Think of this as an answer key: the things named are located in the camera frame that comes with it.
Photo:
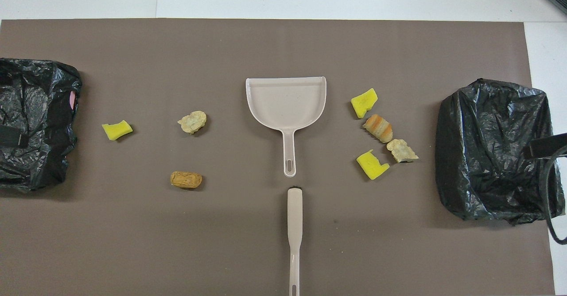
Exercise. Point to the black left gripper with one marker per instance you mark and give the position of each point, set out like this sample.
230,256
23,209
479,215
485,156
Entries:
12,136

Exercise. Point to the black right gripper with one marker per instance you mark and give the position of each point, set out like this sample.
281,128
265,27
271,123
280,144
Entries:
551,145

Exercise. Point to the small yellow sponge wedge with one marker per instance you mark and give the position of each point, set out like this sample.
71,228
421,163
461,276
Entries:
116,130

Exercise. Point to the pale green-edged food piece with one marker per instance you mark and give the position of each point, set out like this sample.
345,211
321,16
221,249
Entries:
401,150

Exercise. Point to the orange striped croissant piece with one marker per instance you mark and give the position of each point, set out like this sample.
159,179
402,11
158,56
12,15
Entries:
378,128

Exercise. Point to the brown bread nugget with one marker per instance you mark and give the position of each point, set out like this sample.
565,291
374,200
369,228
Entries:
186,180

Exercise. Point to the yellow notched sponge chunk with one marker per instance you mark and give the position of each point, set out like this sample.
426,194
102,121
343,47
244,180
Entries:
372,166

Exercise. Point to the pale tan food piece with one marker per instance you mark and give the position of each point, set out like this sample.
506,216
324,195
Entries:
192,122

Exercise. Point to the beige hand brush black bristles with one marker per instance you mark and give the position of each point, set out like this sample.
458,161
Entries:
294,216

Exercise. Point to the beige plastic dustpan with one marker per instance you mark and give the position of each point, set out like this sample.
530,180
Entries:
285,105

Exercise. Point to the black bag-lined bin pink spot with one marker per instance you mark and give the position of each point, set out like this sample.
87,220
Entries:
42,105

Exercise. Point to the black bag-lined trash bin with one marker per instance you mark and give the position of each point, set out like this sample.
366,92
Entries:
487,154

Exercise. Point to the brown table mat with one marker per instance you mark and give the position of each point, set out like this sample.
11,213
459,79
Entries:
221,243

